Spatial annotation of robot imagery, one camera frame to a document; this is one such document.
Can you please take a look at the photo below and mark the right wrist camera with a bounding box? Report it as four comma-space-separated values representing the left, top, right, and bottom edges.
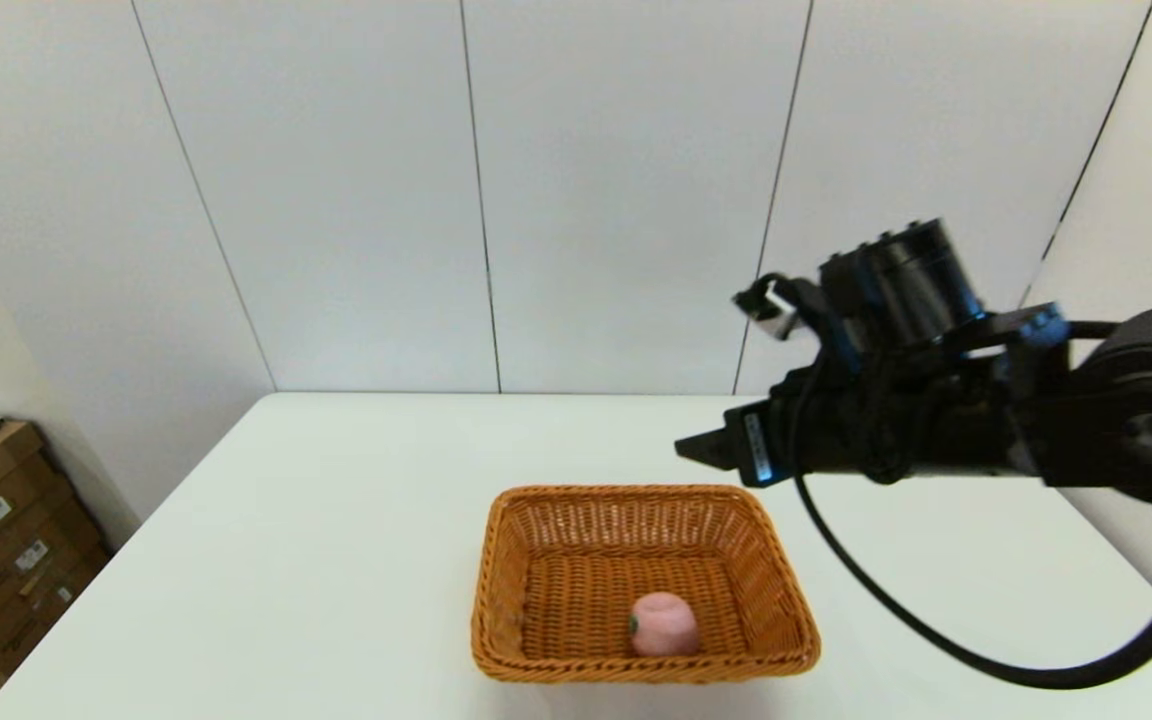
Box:
817, 217, 1073, 353

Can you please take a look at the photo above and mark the cardboard box with white label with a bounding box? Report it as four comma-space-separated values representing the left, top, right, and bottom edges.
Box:
0, 495, 102, 613

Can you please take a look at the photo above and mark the pink toy peach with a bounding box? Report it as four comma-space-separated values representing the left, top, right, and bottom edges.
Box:
628, 591, 703, 659

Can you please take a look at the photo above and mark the orange woven wicker basket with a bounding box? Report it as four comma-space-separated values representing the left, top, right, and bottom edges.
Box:
470, 484, 823, 685

